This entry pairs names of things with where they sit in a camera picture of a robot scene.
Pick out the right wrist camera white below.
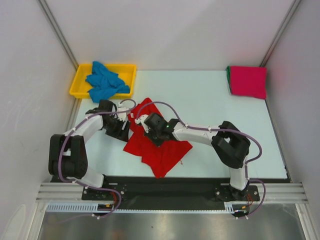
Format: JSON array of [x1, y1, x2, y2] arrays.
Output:
[[134, 114, 150, 133]]

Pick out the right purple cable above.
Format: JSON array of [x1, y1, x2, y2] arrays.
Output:
[[136, 100, 266, 221]]

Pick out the blue t shirt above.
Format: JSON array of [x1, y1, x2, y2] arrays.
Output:
[[85, 61, 131, 103]]

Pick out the aluminium frame rail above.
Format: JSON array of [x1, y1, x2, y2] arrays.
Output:
[[37, 176, 308, 204]]

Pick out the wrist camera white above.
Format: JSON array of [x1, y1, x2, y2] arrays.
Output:
[[134, 114, 150, 133], [114, 106, 131, 122]]

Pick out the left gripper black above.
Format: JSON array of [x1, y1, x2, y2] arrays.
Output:
[[103, 115, 131, 143]]

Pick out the folded magenta t shirt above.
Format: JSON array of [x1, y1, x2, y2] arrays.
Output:
[[226, 66, 267, 100]]

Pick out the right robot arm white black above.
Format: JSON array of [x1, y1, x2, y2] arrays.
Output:
[[135, 113, 250, 201]]

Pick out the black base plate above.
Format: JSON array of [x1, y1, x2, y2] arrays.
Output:
[[51, 174, 261, 211]]

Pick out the grey slotted cable duct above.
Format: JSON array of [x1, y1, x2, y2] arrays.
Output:
[[46, 202, 249, 215]]

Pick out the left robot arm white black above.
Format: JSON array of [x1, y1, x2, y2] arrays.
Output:
[[48, 100, 132, 200]]

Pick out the red t shirt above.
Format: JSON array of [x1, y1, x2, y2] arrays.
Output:
[[123, 97, 193, 179]]

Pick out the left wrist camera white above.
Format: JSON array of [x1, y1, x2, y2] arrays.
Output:
[[114, 106, 131, 122]]

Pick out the yellow plastic tray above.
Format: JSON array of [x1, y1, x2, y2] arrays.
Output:
[[69, 63, 137, 99]]

